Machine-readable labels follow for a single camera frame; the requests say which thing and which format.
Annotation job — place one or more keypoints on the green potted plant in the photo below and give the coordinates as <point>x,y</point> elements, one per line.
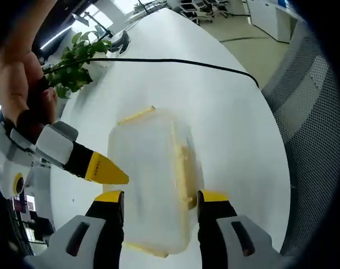
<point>74,73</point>

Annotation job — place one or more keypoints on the clear box with yellow buckles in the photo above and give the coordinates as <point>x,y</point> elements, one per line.
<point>147,168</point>

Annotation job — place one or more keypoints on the grey mesh office chair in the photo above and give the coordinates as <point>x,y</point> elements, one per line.
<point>307,117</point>

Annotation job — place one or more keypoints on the row of office chairs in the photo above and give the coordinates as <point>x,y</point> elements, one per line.
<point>203,9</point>

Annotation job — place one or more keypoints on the computer monitor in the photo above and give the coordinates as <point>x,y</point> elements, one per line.
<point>24,203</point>

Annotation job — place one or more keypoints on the white cabinet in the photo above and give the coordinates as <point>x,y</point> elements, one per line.
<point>271,19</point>

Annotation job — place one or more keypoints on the white plant pot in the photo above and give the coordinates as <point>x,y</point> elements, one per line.
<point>98,68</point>

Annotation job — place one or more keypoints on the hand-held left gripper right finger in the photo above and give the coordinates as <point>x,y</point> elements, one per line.
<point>212,221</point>

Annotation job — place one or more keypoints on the person's right hand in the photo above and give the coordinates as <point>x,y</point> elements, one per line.
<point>13,84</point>

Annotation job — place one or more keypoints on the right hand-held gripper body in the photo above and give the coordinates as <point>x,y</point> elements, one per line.
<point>7,165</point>

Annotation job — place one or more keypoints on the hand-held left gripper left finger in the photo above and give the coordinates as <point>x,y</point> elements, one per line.
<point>105,218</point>

